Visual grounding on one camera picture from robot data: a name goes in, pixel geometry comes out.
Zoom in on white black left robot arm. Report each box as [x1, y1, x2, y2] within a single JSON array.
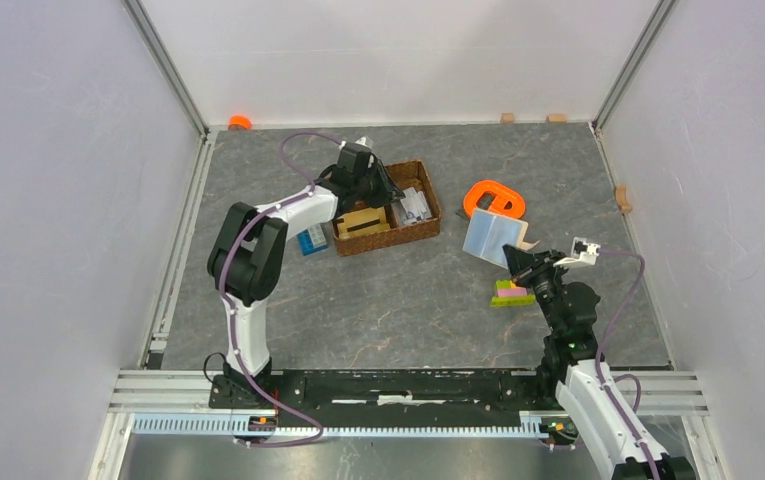
[[207, 137, 405, 408]]

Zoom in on wooden block right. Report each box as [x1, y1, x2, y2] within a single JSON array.
[[546, 113, 568, 123]]

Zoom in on lime green toy brick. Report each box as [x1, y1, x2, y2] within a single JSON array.
[[490, 280, 535, 308]]

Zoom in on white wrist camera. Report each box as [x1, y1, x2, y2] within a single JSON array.
[[554, 237, 601, 270], [354, 136, 374, 152]]

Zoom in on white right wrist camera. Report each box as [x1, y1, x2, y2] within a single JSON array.
[[554, 237, 601, 270]]

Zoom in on silver cards in basket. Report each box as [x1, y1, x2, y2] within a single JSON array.
[[392, 187, 433, 226]]

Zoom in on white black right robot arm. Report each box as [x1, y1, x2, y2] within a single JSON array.
[[502, 239, 697, 479]]

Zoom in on beige leather card holder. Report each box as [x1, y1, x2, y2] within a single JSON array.
[[462, 208, 539, 268]]

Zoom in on blue toy brick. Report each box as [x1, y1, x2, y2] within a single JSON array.
[[297, 230, 328, 256]]

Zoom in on aluminium frame rail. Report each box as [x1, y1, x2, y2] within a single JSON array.
[[109, 371, 569, 438]]

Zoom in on orange tape dispenser ring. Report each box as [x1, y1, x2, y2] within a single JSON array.
[[462, 180, 528, 221]]

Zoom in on orange round cap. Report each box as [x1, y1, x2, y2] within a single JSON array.
[[227, 115, 252, 130]]

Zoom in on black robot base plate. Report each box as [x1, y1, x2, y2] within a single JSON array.
[[208, 367, 568, 429]]

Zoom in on curved wooden piece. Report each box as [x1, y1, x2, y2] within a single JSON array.
[[614, 185, 633, 215]]

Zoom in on grey toy brick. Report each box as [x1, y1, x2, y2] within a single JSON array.
[[308, 224, 327, 247]]

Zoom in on yellow cards in basket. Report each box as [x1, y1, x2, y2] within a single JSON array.
[[333, 207, 391, 240]]

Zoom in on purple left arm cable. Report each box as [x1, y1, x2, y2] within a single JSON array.
[[217, 131, 345, 449]]

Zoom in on brown woven divided basket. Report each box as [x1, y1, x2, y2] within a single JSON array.
[[332, 159, 442, 257]]

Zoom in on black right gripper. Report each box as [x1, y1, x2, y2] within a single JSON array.
[[502, 244, 569, 333]]

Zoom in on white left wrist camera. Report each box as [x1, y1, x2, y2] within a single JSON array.
[[354, 136, 374, 152]]

